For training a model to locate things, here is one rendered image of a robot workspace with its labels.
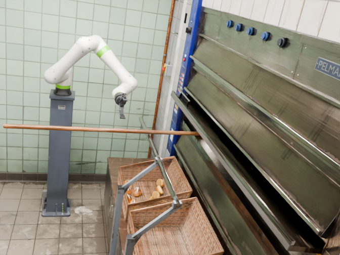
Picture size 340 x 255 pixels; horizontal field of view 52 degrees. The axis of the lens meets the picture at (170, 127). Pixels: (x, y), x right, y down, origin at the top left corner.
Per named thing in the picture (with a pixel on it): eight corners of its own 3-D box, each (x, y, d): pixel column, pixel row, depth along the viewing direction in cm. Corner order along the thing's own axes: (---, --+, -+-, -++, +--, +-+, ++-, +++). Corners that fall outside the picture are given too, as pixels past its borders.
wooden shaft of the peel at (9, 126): (2, 128, 228) (2, 124, 226) (3, 127, 230) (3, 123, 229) (238, 137, 278) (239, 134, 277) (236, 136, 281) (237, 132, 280)
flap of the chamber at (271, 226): (170, 95, 285) (192, 100, 291) (286, 251, 126) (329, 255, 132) (171, 92, 284) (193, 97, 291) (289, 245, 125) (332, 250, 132)
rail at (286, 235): (171, 92, 284) (173, 92, 285) (289, 245, 125) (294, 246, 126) (171, 90, 283) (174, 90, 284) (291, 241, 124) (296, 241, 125)
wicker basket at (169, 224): (190, 226, 261) (197, 195, 250) (216, 287, 210) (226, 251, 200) (125, 227, 247) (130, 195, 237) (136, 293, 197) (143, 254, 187)
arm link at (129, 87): (101, 59, 286) (98, 58, 275) (112, 50, 285) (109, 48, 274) (130, 93, 288) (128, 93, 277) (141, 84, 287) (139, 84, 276)
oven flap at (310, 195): (187, 90, 287) (200, 69, 282) (324, 237, 128) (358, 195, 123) (183, 88, 285) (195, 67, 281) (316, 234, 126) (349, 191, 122)
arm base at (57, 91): (55, 86, 318) (55, 80, 315) (72, 88, 322) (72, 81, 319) (52, 95, 294) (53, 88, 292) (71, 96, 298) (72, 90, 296)
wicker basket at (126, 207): (170, 182, 316) (175, 155, 306) (187, 221, 266) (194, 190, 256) (116, 181, 302) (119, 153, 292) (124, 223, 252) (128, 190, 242)
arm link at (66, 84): (50, 87, 294) (50, 65, 287) (60, 83, 308) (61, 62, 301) (64, 90, 291) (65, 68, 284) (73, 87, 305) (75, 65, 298)
